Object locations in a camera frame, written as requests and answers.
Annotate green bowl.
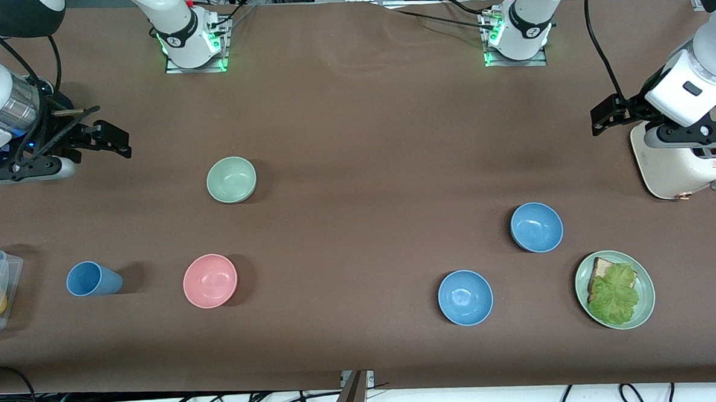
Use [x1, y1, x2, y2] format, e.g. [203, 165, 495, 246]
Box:
[205, 155, 258, 205]

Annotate blue bowl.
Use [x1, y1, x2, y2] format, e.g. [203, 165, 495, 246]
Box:
[436, 268, 495, 328]
[509, 201, 565, 255]

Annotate pink bowl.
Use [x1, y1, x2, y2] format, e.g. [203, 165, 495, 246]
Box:
[182, 253, 240, 310]

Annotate black pot with lid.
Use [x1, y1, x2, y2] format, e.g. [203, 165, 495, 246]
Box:
[31, 75, 57, 110]

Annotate cream toaster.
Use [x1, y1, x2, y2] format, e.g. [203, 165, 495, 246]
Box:
[629, 104, 716, 202]

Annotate blue cup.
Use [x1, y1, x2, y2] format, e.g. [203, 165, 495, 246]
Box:
[65, 260, 124, 298]

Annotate clear container with blue lid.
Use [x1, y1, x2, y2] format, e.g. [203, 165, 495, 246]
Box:
[0, 241, 27, 333]

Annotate bread slice under lettuce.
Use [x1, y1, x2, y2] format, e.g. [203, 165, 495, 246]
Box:
[586, 255, 639, 303]

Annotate green lettuce leaf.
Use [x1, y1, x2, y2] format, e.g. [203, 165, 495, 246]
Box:
[586, 263, 642, 327]

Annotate green plate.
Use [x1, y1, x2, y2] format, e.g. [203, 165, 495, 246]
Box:
[574, 248, 657, 332]

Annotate brown table cover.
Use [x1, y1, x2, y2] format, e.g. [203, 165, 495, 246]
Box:
[0, 0, 716, 402]

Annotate dark metal pole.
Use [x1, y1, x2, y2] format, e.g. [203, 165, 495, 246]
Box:
[326, 370, 369, 402]

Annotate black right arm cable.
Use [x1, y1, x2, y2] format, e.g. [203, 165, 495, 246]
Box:
[0, 8, 67, 166]

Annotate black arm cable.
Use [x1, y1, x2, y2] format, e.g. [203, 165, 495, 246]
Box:
[0, 8, 67, 166]
[583, 0, 630, 108]

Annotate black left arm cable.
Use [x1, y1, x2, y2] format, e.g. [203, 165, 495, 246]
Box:
[583, 0, 630, 108]

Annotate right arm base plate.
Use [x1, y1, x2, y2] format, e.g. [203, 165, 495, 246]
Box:
[162, 12, 232, 75]

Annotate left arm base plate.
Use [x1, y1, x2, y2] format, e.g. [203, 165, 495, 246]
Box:
[482, 8, 549, 69]

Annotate black base cable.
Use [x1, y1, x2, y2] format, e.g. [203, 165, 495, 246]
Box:
[380, 0, 502, 37]

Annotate grey metal bracket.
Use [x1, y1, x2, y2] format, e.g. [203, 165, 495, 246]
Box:
[340, 369, 376, 388]

